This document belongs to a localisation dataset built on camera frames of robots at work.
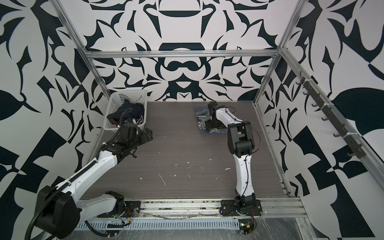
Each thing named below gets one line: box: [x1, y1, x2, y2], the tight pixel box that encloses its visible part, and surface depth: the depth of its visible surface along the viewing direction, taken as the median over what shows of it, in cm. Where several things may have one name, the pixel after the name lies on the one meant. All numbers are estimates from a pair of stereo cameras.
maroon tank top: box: [109, 118, 120, 126], surface depth 99 cm
